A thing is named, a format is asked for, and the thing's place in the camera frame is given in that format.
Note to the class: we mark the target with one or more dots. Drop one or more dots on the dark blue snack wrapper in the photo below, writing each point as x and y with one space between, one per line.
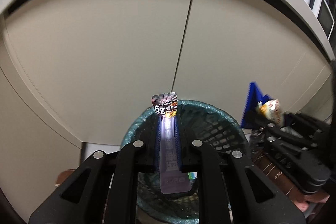
271 110

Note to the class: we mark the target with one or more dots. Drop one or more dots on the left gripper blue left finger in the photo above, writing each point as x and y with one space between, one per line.
153 146

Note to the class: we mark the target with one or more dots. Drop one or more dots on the person's right hand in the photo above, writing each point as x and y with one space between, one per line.
302 202

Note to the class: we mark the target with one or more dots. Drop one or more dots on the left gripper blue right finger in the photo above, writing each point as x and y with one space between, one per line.
181 144

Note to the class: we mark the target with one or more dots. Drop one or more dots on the green white medicine box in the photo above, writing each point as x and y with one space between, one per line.
192 175

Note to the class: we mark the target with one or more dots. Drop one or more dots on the purple sachet packet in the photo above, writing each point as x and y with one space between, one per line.
171 179

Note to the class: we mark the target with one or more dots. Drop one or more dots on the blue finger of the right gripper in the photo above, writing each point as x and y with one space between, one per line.
254 99
253 118

